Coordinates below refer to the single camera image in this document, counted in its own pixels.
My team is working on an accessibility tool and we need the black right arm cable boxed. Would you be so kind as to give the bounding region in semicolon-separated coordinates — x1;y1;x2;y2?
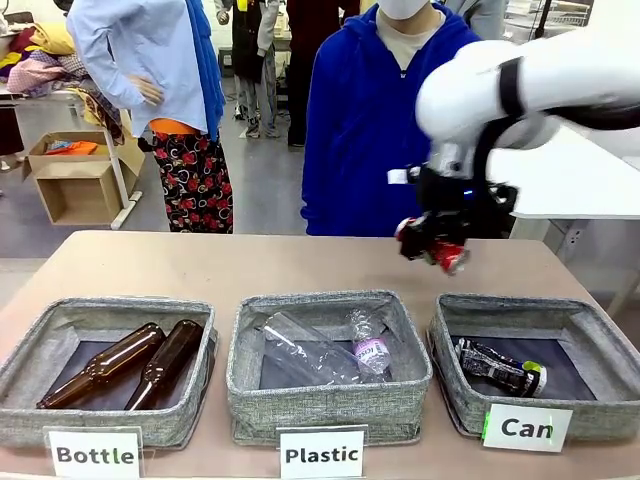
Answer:
468;102;640;221

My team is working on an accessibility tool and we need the large clear plastic bottle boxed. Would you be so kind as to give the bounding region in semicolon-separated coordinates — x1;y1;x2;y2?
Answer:
256;311;374;387

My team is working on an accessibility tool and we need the patterned hanging cloth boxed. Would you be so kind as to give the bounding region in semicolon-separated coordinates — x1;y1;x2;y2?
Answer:
78;88;127;147

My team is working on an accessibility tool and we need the bottle with pink label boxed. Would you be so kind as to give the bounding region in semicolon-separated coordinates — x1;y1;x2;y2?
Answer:
345;308;393;384

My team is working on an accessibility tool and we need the mannequin in light blue shirt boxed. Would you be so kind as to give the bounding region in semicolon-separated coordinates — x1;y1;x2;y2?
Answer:
65;0;235;235

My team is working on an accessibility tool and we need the person in grey trousers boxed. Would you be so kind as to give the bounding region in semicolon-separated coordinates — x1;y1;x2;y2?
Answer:
230;0;282;141

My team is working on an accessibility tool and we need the brown glass bottle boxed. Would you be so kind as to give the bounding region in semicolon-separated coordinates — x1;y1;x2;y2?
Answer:
35;321;168;411
123;319;206;413

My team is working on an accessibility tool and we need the person in blue hoodie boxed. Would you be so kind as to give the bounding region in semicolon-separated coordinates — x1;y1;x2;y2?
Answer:
299;0;484;238

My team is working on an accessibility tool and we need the person in black clothes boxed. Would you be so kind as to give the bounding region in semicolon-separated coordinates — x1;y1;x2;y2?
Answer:
285;0;362;149

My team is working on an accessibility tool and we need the open wooden cube box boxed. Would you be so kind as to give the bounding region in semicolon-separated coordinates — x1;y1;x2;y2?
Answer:
34;159;123;227

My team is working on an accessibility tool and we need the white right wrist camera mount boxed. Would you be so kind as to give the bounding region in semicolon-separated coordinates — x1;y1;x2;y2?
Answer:
386;167;422;186

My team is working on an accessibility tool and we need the pile of colourful clothes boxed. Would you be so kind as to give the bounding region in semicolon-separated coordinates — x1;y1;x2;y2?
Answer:
0;18;92;97

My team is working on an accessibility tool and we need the crushed red can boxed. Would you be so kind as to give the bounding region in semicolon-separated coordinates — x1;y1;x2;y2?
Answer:
395;216;473;278

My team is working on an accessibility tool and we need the crushed black can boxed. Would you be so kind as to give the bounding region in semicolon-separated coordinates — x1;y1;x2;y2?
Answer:
455;336;549;399

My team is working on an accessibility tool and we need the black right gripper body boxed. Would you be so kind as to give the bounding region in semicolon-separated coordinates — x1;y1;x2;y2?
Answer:
416;164;475;229

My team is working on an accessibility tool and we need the blue hanging garment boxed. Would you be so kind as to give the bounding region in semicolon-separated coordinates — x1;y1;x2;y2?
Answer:
185;0;227;142

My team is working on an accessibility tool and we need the brown cardboard box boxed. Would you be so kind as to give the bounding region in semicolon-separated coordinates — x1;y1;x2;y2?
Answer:
21;129;147;197

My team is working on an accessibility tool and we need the black stand pole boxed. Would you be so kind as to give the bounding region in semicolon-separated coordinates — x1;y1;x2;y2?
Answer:
530;0;554;39

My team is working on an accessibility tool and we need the white sign reading Plastic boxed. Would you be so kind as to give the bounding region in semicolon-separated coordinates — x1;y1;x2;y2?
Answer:
275;424;369;480

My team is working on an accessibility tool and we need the clear storage bins stack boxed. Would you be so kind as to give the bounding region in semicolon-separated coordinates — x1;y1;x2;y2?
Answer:
504;0;596;31

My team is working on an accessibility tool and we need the white sign reading Bottle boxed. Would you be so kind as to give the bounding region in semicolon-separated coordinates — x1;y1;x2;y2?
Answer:
43;424;146;480

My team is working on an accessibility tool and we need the white sign reading Can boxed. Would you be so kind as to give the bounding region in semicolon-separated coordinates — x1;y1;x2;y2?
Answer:
480;402;575;454

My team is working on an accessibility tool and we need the white work table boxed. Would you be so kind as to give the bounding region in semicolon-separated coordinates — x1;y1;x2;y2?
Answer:
487;124;640;321

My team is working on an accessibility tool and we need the orange cloth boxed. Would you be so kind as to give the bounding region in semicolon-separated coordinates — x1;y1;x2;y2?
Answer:
45;139;100;157

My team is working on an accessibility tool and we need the grey fabric basket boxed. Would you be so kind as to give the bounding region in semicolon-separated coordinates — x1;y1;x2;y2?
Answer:
0;296;220;449
425;291;640;443
225;288;435;448

